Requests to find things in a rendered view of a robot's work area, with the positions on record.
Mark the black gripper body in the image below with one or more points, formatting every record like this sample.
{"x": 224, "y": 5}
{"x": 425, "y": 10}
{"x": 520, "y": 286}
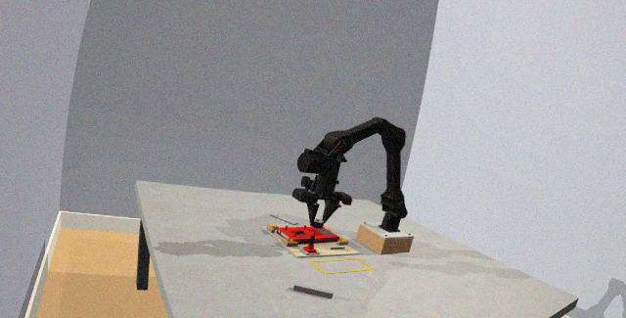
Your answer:
{"x": 326, "y": 188}

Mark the black tyre with grey wheel rim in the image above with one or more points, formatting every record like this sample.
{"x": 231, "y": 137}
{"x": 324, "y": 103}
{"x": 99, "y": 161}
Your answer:
{"x": 317, "y": 223}

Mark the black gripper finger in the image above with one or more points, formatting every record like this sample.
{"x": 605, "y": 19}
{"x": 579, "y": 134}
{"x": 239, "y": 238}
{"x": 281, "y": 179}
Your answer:
{"x": 312, "y": 210}
{"x": 330, "y": 209}

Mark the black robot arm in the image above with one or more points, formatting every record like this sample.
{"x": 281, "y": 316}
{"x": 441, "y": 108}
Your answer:
{"x": 329, "y": 154}

